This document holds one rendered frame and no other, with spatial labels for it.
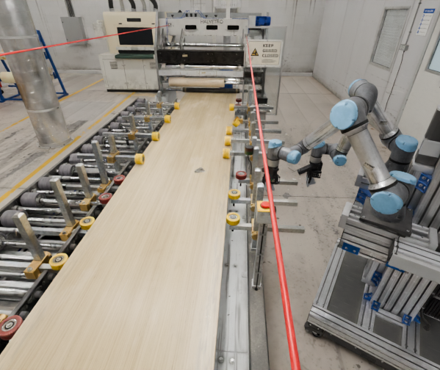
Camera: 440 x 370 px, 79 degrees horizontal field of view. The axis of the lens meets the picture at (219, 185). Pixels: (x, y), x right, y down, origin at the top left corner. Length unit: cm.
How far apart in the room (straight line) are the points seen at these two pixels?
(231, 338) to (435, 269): 96
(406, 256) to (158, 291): 114
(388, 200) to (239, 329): 90
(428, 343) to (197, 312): 154
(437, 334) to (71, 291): 212
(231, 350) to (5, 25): 464
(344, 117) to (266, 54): 279
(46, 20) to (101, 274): 1103
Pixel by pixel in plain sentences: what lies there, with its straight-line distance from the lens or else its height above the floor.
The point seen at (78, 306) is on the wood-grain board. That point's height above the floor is 90.
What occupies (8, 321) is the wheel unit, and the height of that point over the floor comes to 90.
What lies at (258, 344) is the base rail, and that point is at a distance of 135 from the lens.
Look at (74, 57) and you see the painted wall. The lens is 1173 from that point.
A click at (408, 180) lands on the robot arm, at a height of 127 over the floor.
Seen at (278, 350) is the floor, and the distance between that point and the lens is 214.
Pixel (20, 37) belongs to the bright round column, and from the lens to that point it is 493.
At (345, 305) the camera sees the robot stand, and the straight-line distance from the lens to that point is 220.
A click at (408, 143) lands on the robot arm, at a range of 193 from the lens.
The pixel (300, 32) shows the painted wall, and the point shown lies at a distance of 1045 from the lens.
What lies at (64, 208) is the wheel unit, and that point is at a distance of 174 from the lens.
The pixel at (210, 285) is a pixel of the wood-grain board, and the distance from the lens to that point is 124.
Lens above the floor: 190
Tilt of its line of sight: 33 degrees down
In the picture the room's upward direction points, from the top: straight up
